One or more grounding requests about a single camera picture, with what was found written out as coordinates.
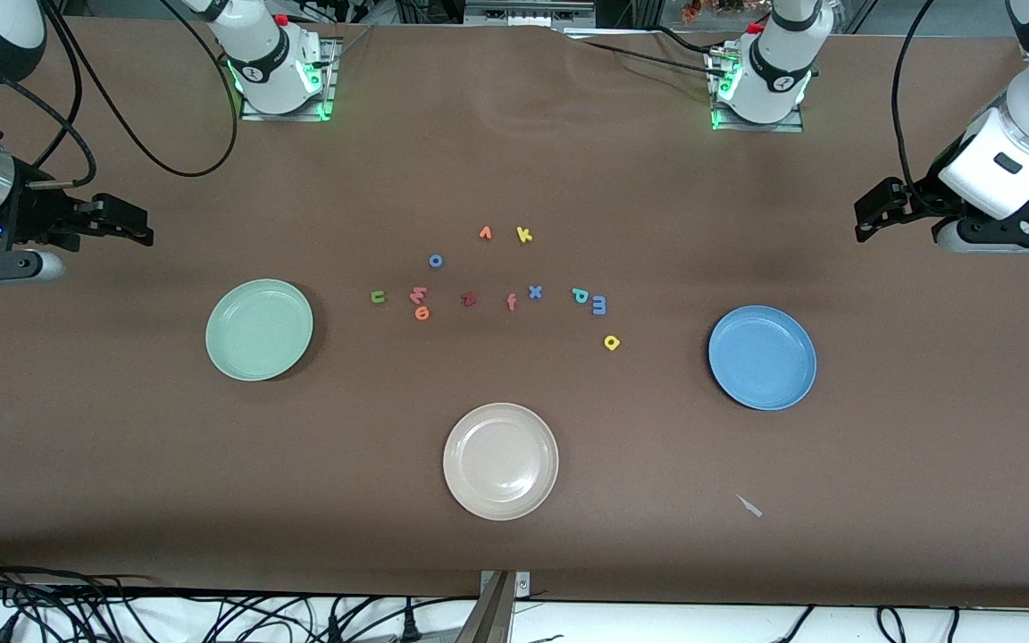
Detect green plate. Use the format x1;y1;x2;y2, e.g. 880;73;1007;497
205;279;314;382

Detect blue plate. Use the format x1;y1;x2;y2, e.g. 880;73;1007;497
707;305;817;412

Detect orange background object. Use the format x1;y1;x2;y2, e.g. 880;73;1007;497
682;0;748;21

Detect brown table cover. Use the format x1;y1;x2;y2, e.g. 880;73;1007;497
0;16;1029;610

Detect beige plate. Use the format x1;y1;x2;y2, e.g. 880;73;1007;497
443;403;560;522

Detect grey metal bar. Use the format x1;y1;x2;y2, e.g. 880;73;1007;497
456;572;515;643

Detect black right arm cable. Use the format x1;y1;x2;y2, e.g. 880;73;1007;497
0;0;240;188

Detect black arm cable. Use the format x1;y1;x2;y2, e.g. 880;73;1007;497
890;0;940;193
0;0;240;188

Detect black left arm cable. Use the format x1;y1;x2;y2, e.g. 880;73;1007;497
890;0;940;193

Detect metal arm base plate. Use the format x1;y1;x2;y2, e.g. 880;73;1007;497
709;49;806;133
239;36;339;122

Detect thin black power cable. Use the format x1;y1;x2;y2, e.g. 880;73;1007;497
564;25;730;74

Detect silver aluminium frame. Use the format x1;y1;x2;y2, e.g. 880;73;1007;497
464;0;596;28

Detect silver bracket plate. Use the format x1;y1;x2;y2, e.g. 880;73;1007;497
479;570;531;597

